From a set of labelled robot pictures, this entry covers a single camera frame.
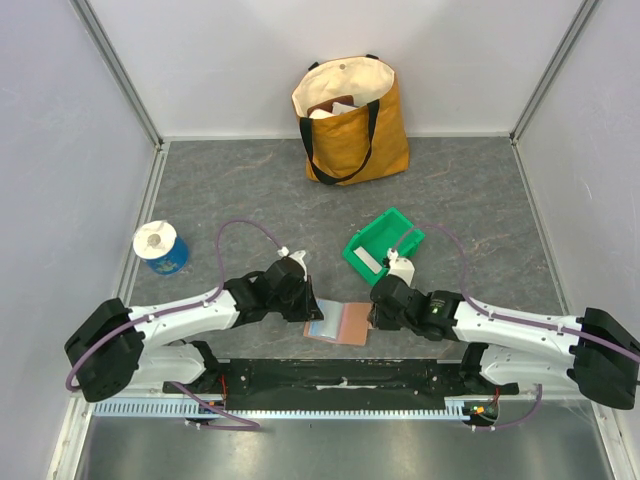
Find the pink leather card holder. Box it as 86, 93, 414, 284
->
303, 299, 372, 347

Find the green plastic bin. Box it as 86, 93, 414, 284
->
343, 207, 425, 286

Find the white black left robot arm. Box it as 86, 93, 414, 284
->
64, 252, 324, 403

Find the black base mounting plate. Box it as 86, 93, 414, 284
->
186, 359, 519, 411

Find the blue white tissue roll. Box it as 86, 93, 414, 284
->
132, 220, 189, 276

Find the mustard yellow tote bag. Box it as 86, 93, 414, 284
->
291, 55, 410, 186

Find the white paper in bag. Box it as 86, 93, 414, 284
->
308, 102, 357, 119

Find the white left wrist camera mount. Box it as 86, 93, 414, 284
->
277, 246, 308, 278

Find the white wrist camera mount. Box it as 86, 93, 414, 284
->
386, 248, 415, 286
277, 246, 308, 278

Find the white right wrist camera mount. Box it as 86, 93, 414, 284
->
386, 248, 415, 286

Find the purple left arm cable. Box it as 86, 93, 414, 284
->
67, 218, 291, 392

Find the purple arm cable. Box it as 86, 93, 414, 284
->
392, 223, 640, 366
67, 218, 291, 392

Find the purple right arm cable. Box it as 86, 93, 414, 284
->
392, 223, 640, 366

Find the grey slotted cable duct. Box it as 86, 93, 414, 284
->
93, 397, 471, 421

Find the left aluminium frame post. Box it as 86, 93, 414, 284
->
70, 0, 164, 149

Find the aluminium frame post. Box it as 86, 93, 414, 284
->
509, 0, 601, 145
70, 0, 164, 149

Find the right aluminium frame post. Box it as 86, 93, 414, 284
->
509, 0, 601, 145

